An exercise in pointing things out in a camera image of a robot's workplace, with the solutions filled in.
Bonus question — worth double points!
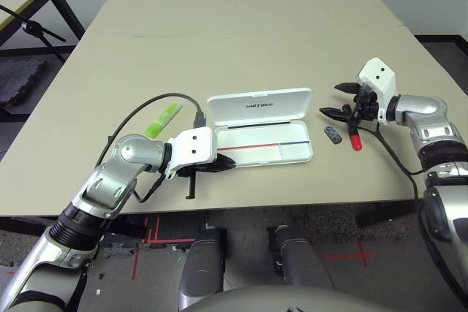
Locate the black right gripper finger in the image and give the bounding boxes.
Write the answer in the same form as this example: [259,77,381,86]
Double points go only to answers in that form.
[334,81,361,96]
[319,106,354,122]

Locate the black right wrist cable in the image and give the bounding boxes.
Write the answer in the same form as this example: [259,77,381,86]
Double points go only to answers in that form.
[358,123,425,203]

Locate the black tripod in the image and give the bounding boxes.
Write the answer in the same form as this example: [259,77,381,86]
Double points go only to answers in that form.
[0,4,67,63]

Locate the green highlighter marker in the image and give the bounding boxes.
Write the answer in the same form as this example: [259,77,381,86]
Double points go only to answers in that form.
[145,102,183,137]

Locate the grey robot leg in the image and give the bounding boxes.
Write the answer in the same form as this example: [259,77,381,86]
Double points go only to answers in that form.
[268,224,333,291]
[178,229,224,300]

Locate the grey right robot leg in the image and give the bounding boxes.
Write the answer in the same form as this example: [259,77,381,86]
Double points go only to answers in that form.
[268,224,333,291]

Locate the black left camera cable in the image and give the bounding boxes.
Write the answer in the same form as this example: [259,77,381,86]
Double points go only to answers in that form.
[97,92,208,167]

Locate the white plastic pencil case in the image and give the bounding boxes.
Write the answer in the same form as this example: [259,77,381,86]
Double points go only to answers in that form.
[206,87,315,170]

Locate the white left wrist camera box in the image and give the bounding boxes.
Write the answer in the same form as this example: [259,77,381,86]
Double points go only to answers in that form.
[165,126,219,181]

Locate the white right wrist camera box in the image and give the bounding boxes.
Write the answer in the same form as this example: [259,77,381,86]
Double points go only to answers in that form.
[358,56,399,125]

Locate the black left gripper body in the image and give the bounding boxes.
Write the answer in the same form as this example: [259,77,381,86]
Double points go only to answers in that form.
[178,164,216,199]

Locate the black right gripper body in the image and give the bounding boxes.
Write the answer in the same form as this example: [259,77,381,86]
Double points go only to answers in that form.
[347,85,380,130]

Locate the short black left gripper cable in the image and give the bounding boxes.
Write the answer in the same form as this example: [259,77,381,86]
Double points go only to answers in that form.
[132,172,166,204]

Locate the grey robot torso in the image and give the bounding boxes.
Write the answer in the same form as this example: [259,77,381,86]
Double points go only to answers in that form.
[175,284,396,312]

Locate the black table base frame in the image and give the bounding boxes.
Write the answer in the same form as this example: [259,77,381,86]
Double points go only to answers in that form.
[0,200,421,238]

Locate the red and black marker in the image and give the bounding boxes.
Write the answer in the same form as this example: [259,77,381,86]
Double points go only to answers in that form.
[343,102,363,152]

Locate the grey left robot leg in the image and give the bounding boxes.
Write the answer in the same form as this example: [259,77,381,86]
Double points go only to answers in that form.
[178,229,224,300]

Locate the black foam mat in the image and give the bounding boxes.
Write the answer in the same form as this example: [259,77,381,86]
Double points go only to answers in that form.
[0,56,49,108]

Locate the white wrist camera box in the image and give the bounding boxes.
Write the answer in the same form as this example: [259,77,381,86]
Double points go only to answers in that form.
[358,56,399,125]
[165,126,219,181]

